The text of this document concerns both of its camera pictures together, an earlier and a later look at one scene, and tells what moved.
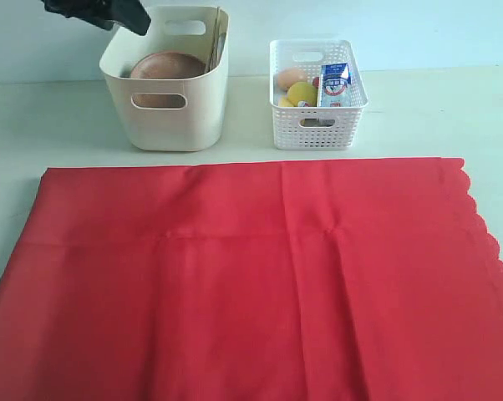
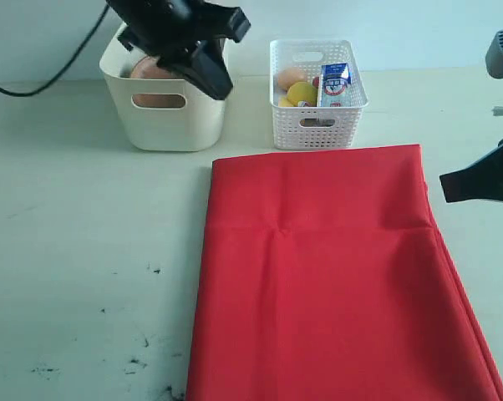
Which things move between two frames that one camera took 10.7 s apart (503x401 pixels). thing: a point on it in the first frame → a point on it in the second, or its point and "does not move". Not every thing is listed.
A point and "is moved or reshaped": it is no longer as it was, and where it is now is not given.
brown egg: (290, 76) does not move
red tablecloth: (374, 280) is moved or reshaped
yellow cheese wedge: (284, 102) does not move
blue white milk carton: (336, 84) does not move
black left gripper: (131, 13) → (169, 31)
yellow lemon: (302, 91) does not move
